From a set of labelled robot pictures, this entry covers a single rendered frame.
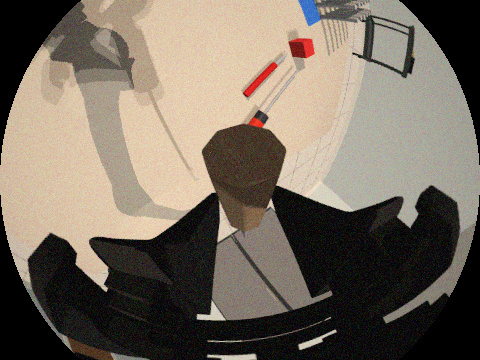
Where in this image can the blue flat strip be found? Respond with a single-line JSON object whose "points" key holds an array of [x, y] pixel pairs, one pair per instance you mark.
{"points": [[310, 12]]}

